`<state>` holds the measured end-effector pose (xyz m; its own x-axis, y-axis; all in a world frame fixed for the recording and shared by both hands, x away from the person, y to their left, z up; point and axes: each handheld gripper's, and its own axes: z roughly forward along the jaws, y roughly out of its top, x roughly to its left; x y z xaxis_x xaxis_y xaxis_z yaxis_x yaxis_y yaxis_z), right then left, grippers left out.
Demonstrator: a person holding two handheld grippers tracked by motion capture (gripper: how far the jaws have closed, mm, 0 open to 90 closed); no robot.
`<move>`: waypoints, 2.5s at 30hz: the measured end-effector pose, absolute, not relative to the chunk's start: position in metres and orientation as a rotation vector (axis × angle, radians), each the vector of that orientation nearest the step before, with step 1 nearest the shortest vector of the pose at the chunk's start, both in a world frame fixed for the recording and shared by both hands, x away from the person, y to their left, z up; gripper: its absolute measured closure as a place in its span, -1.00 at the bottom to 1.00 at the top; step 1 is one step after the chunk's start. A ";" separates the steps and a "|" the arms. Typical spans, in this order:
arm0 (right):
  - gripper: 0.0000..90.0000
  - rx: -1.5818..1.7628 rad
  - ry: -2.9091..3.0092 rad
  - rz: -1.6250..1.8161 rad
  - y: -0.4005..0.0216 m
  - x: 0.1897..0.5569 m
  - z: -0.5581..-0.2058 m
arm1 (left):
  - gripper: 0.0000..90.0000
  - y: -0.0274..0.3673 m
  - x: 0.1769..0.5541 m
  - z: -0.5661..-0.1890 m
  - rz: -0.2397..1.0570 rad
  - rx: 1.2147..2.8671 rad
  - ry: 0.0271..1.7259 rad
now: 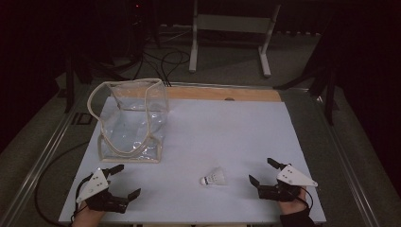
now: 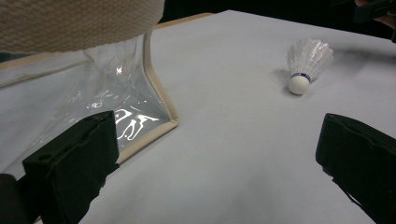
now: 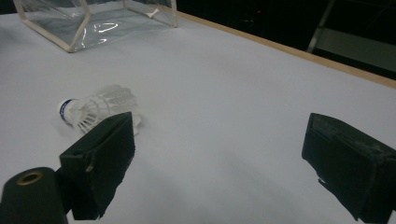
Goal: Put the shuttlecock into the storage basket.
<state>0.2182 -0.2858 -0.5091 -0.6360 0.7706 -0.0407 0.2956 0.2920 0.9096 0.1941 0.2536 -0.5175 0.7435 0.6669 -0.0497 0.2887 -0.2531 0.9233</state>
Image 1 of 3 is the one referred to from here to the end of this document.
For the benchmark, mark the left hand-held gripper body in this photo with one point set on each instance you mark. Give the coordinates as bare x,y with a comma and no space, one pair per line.
94,186

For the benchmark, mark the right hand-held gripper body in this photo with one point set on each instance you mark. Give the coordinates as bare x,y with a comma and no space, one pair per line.
293,178

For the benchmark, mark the white shuttlecock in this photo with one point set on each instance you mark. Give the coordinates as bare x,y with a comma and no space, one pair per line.
216,178

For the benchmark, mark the clear plastic bag beige trim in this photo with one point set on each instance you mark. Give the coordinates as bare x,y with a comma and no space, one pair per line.
126,126

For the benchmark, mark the person's right hand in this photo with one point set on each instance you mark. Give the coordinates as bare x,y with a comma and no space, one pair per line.
293,206

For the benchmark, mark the person's left hand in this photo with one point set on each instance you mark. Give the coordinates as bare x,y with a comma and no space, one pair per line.
86,218

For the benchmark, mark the white table sheet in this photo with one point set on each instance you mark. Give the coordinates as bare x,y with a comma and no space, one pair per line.
220,135

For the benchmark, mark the black stand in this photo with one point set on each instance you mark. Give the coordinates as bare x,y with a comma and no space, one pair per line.
329,94
68,88

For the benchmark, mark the white metal stand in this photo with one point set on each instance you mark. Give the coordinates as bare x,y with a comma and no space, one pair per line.
233,23

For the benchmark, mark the aluminium frame rail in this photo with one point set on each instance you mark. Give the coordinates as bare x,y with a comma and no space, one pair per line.
41,157
346,164

